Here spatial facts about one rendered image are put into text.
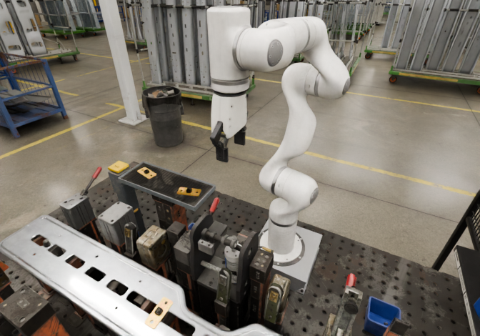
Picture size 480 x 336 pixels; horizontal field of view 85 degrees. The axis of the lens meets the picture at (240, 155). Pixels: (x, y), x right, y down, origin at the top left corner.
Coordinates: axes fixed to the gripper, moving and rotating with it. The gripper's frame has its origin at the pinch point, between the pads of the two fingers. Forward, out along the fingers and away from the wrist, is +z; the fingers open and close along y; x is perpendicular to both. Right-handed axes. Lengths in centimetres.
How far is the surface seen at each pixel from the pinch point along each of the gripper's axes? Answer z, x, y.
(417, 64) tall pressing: 103, 104, -660
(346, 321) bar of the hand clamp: 32.6, 36.2, 10.2
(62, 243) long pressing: 45, -60, 22
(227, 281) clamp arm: 37.0, 4.4, 11.8
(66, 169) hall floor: 145, -273, -84
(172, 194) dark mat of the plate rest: 28.7, -27.4, -4.3
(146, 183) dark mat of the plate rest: 28.6, -40.6, -4.6
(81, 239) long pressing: 45, -55, 18
